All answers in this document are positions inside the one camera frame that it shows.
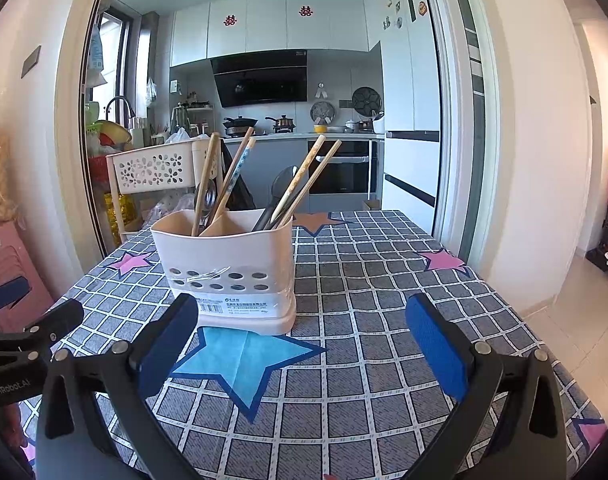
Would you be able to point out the white plastic utensil holder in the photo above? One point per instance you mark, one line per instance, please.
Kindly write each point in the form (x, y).
(224, 270)

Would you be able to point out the black built-in oven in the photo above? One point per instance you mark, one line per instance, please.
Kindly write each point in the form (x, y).
(346, 175)

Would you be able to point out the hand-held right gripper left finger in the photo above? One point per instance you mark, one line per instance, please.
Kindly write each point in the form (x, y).
(166, 342)

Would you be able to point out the grey wall switch plate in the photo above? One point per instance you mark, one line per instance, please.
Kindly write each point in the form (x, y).
(31, 61)

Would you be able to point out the blue patterned bamboo chopstick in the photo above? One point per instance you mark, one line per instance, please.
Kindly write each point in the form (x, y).
(239, 172)

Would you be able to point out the small cooking pot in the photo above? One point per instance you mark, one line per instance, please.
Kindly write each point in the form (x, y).
(283, 124)

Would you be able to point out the kitchen faucet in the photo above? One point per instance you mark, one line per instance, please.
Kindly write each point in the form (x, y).
(115, 105)

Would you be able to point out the clear plastic bags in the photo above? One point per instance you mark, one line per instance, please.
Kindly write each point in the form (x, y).
(166, 212)

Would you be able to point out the small cardboard box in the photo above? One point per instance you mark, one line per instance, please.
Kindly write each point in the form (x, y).
(371, 204)

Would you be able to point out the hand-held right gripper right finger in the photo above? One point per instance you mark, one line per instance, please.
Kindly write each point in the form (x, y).
(434, 350)

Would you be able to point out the large round steamer rack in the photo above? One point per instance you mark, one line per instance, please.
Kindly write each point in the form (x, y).
(366, 99)

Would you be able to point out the gold foil package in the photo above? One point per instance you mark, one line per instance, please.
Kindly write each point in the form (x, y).
(120, 217)

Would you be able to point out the white upper kitchen cabinets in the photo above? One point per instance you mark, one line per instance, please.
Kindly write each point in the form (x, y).
(274, 27)

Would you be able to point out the white kitchen counter rack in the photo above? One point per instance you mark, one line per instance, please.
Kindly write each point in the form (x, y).
(194, 117)

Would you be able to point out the hanging plastic bag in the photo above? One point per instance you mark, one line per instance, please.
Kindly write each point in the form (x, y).
(150, 92)

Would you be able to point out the white refrigerator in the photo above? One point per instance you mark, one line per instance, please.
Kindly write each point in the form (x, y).
(409, 110)

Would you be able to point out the red paper-cut sticker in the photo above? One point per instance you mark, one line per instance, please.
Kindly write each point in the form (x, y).
(304, 10)
(229, 20)

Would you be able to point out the grey checked star tablecloth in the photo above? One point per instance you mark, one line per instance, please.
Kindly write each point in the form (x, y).
(374, 280)

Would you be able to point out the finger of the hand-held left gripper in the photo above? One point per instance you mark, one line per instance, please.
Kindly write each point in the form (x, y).
(9, 292)
(54, 322)

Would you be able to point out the white rice cooker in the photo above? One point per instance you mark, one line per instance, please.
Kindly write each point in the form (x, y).
(378, 122)

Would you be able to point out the stack of pink plastic stools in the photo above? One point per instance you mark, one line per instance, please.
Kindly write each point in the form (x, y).
(14, 270)

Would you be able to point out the cream plastic storage trolley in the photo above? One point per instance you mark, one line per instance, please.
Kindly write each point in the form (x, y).
(154, 167)

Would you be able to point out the black range hood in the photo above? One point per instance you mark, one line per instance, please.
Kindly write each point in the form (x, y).
(264, 80)

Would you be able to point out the small round steamer rack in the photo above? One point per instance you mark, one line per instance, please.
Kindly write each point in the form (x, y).
(322, 112)

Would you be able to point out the yellow-green bowl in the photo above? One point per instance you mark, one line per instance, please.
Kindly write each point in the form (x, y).
(109, 135)

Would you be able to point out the black wok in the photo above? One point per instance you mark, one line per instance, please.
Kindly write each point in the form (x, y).
(240, 124)

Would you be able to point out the white patterned bamboo chopstick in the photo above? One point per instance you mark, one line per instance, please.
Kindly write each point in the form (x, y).
(304, 170)

